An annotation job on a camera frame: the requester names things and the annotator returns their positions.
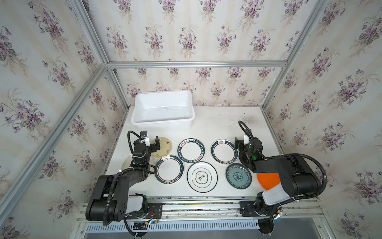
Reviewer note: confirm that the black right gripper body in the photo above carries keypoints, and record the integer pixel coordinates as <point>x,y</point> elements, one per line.
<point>241,146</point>

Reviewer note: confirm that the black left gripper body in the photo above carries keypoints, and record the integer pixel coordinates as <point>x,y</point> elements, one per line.
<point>152,145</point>

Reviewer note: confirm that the teal blue floral plate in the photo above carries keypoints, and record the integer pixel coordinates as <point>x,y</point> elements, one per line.
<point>238,176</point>

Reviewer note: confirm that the green red rimmed plate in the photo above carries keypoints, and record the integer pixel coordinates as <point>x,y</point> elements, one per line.
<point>170,169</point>
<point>223,151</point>

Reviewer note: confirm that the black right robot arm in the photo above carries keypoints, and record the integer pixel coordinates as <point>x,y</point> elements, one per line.
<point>301,176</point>

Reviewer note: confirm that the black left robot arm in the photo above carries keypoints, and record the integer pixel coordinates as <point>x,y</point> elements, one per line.
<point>110,200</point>

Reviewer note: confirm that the white plastic bin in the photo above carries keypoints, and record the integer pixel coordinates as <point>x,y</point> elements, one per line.
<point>163,111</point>

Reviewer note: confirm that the large cream plate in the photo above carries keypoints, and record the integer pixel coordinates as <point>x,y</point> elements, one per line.
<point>126,166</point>

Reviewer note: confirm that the small yellow floral plate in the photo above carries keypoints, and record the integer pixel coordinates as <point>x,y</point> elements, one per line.
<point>165,147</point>

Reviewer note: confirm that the orange plastic plate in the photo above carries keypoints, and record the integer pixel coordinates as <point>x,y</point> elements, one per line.
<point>268,180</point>

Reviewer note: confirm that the green rim lettered plate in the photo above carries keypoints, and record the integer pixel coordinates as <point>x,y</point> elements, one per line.
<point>191,150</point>

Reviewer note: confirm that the white plate black outline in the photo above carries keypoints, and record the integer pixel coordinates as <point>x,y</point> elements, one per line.
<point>202,177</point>

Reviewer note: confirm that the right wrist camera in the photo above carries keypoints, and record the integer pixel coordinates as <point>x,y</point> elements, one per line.
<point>246,139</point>

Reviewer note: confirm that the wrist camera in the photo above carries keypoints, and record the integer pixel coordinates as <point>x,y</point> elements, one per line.
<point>144,136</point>
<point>246,139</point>

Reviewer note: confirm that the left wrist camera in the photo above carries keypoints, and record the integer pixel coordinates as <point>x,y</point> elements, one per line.
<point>144,136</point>

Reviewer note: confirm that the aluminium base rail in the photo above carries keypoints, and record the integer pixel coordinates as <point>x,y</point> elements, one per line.
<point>209,208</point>

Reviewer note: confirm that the aluminium frame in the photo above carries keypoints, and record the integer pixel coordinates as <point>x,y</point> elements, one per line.
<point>46,60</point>

